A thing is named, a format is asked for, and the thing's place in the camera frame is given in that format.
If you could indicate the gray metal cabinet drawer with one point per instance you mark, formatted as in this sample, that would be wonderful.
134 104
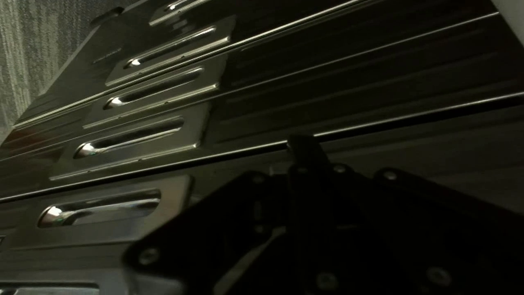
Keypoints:
327 93
173 9
163 50
299 42
98 235

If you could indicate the gray metal tool cabinet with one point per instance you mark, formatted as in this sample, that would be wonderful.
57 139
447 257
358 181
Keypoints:
381 71

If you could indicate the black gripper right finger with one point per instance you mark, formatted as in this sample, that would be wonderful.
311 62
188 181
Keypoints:
414 235

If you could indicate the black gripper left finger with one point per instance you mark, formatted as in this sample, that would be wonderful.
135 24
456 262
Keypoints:
229 240

